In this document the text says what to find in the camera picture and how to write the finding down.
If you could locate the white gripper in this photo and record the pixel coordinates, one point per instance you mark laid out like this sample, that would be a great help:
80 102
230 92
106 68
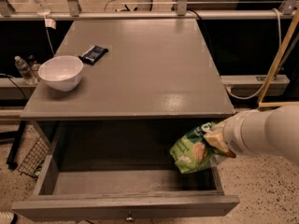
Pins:
235 133

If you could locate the dark blue snack bar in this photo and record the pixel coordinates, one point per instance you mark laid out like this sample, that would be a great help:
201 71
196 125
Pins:
92 55

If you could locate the grey metal railing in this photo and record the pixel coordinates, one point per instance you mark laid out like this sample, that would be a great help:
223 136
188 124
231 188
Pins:
25 10

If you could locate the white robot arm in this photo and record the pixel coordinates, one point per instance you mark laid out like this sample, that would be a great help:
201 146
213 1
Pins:
282 132

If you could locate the black wire rack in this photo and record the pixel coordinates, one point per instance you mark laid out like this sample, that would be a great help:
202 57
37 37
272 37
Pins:
33 162

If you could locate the yellow frame cart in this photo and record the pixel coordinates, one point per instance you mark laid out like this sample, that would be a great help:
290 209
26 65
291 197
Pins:
274 66

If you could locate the white bowl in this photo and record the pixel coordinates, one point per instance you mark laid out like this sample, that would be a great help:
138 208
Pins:
62 73

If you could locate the clear plastic water bottle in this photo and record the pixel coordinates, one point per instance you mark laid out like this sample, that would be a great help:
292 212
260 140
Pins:
25 71

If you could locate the grey cabinet counter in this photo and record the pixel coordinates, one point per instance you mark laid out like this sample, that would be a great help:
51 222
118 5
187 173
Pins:
156 82

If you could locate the green rice chip bag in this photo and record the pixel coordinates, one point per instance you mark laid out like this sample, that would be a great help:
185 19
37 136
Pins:
192 152

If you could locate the open grey top drawer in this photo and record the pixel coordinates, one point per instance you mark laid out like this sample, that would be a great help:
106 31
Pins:
121 169

